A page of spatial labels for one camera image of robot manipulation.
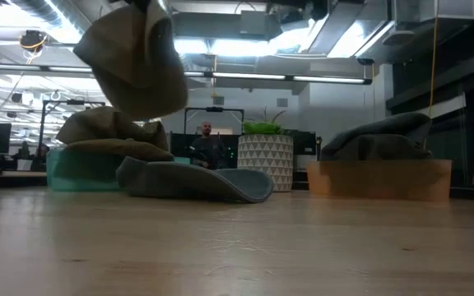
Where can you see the long ceiling light tube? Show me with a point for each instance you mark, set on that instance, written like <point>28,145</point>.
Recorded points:
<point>241,76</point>

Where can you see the translucent orange bin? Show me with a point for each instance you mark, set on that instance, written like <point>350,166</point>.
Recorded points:
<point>377,181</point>

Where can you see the grey baseball cap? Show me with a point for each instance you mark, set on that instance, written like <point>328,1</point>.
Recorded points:
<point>187,183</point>
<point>385,125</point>
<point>385,148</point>

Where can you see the person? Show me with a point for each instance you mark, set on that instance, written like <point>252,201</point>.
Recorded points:
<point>208,150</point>

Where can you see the black station frame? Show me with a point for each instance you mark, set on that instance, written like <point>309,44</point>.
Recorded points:
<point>214,109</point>
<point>68,102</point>

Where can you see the potted plant triangle-pattern pot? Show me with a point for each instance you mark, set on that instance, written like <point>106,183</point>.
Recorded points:
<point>265,160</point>

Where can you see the tan baseball cap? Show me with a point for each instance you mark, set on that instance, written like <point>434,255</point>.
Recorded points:
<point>138,66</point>
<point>109,131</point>

